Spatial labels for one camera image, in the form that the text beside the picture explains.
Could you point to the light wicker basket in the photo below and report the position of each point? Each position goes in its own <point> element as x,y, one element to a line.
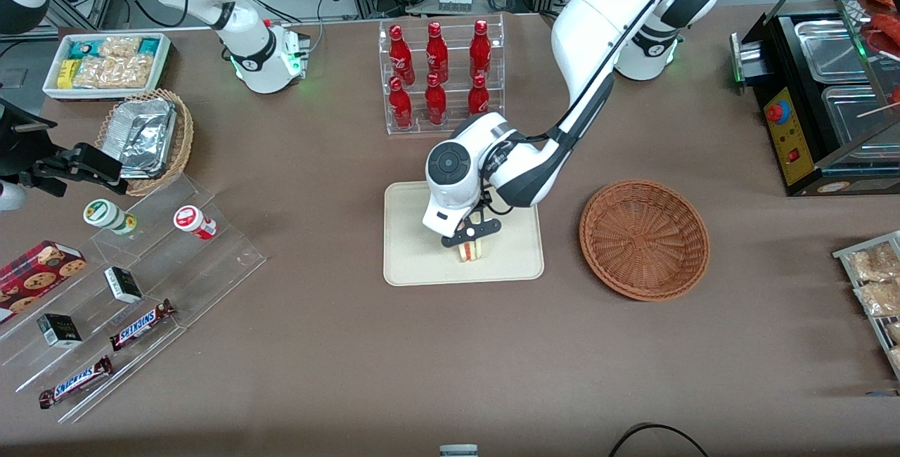
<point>179,140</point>

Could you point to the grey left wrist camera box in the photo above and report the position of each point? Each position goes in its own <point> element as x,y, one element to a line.
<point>439,223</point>

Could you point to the clear acrylic bottle rack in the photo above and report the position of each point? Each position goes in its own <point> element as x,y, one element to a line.
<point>457,126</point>

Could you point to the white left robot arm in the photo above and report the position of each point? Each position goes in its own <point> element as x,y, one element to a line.
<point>598,21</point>

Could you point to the white cup green lid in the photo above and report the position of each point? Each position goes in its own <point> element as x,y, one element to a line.
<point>105,214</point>

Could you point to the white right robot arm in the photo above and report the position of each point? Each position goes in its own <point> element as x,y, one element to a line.
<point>256,56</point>

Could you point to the white cup red lid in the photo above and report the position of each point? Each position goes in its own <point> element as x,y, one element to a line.
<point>193,221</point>

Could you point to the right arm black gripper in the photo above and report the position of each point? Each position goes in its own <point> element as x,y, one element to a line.
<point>22,150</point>

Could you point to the grey snack display tray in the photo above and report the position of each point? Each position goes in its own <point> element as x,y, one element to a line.
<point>844,254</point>

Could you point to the steel warmer pan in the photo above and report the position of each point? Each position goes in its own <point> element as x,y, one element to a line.
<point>858,116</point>
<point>833,53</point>

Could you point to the brown round wicker basket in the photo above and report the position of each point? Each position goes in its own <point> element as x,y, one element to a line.
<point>643,267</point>

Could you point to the black angled plate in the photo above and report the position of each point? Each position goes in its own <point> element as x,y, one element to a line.
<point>21,114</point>

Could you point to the small grey device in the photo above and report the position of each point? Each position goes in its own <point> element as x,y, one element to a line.
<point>458,451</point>

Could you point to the white snack tray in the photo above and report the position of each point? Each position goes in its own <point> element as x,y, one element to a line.
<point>50,88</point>

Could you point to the yellow snack packet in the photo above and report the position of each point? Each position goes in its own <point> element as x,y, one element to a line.
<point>67,74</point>

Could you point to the white power strip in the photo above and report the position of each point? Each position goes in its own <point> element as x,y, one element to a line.
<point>455,3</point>

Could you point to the beige plastic serving tray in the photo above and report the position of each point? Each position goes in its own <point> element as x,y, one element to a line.
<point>415,253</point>

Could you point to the black food warmer yellow panel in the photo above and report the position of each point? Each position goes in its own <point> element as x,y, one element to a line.
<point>791,133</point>

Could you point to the green snack packet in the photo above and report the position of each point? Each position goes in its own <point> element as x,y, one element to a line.
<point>148,47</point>
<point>83,49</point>

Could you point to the red cookie box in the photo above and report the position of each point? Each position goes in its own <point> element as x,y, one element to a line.
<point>35,278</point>

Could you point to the clear acrylic stepped stand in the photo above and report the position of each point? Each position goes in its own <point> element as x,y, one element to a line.
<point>211,267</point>

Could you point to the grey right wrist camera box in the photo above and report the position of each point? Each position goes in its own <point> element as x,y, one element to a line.
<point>10,197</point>

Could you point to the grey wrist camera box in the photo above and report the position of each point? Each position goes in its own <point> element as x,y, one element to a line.
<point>10,197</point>
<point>439,223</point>

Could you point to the clear bag of rice crackers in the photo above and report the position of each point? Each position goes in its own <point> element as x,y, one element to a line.
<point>112,72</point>
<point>119,47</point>

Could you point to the brown chocolate bar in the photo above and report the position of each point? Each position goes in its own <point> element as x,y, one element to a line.
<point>140,325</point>
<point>76,382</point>

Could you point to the triangle sandwich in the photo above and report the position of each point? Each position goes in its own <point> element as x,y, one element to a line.
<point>471,252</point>

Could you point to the red cola bottle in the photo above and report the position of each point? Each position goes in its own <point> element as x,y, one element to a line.
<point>435,102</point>
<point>436,53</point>
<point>401,56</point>
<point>401,105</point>
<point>479,98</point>
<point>480,49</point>

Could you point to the stack of foil containers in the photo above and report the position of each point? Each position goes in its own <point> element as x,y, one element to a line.
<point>144,133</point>

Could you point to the small black box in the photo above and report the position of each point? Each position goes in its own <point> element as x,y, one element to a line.
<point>123,285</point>
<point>60,330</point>

